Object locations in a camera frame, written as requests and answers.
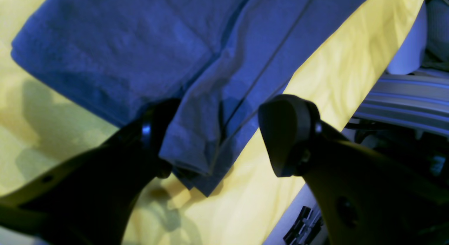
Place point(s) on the dark grey T-shirt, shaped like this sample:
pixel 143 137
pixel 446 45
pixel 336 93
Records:
pixel 222 58

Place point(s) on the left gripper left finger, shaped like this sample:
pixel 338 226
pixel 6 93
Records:
pixel 88 199

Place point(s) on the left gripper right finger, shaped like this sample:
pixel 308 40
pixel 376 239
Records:
pixel 365 197

